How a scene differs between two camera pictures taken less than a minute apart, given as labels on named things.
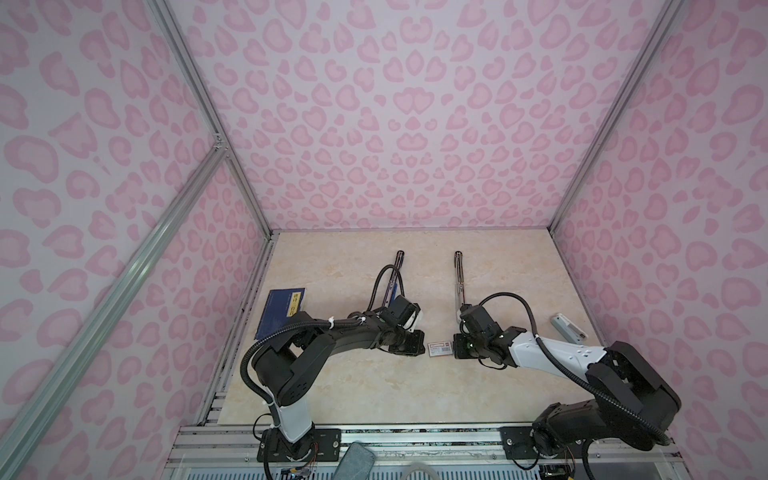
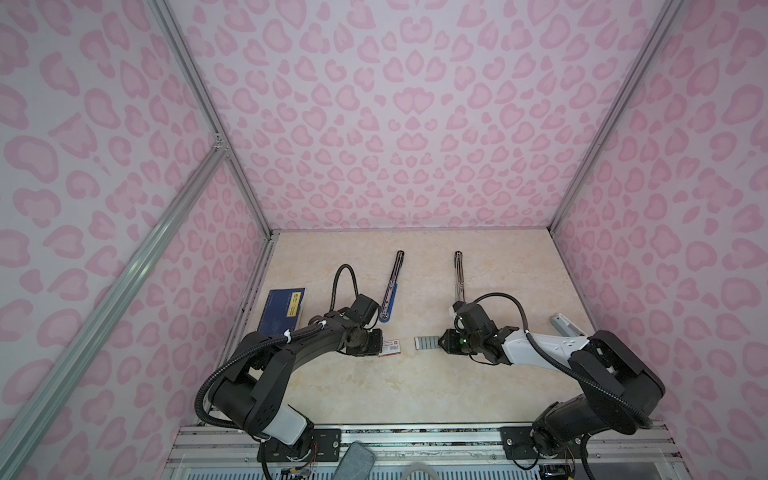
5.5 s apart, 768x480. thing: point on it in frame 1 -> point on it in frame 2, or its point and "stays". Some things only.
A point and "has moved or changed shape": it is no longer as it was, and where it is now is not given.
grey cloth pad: x=356 y=463 stays
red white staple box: x=439 y=348 has moved or changed shape
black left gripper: x=418 y=346 -> x=377 y=346
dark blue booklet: x=280 y=304 stays
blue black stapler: x=392 y=289 stays
